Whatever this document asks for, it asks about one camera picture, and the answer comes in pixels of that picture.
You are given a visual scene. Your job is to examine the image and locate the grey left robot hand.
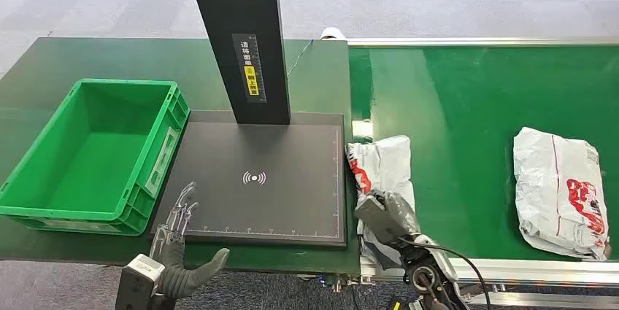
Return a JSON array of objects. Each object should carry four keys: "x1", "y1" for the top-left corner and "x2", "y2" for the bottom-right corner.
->
[{"x1": 148, "y1": 182, "x2": 231, "y2": 300}]

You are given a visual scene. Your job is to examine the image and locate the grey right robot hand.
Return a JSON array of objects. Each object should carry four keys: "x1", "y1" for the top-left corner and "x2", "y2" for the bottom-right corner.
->
[{"x1": 372, "y1": 190, "x2": 423, "y2": 251}]

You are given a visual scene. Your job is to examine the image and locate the white red-printed courier bag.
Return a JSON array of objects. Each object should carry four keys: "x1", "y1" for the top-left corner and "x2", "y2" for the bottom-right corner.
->
[
  {"x1": 512, "y1": 127, "x2": 612, "y2": 261},
  {"x1": 345, "y1": 135, "x2": 417, "y2": 271}
]

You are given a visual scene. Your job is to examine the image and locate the green conveyor belt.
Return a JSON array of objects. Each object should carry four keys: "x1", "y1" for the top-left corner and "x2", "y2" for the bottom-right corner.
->
[{"x1": 349, "y1": 45, "x2": 619, "y2": 263}]

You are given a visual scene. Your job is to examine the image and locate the metal connectors under table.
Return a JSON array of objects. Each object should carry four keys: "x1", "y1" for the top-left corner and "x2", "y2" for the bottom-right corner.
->
[{"x1": 297, "y1": 274, "x2": 376, "y2": 294}]

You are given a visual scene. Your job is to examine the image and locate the green plastic crate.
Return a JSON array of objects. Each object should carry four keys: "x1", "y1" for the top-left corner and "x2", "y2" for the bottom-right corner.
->
[{"x1": 0, "y1": 78, "x2": 191, "y2": 237}]

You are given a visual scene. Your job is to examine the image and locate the black yellow column label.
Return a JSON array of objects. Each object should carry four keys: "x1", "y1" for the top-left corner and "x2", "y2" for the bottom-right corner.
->
[{"x1": 231, "y1": 33, "x2": 268, "y2": 104}]

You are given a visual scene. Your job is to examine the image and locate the dark green table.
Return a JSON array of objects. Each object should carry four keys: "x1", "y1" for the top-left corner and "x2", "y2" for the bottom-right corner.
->
[{"x1": 0, "y1": 36, "x2": 362, "y2": 276}]

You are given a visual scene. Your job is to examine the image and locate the black scanner column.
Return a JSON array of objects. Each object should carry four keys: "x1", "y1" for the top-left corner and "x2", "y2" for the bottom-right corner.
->
[{"x1": 182, "y1": 0, "x2": 292, "y2": 126}]

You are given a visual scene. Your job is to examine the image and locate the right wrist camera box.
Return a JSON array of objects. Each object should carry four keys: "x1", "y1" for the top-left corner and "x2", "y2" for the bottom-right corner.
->
[{"x1": 354, "y1": 194, "x2": 395, "y2": 246}]

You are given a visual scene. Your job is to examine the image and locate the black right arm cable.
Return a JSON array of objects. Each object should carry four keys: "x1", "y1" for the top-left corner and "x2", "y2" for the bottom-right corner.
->
[{"x1": 399, "y1": 238, "x2": 492, "y2": 310}]

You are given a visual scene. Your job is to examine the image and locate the black scanner base plate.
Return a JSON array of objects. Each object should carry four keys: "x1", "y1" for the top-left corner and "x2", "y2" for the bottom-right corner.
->
[{"x1": 148, "y1": 110, "x2": 348, "y2": 249}]

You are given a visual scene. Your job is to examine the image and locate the thin grey cable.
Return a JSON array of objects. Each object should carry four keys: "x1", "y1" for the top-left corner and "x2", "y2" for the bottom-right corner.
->
[{"x1": 287, "y1": 39, "x2": 315, "y2": 79}]

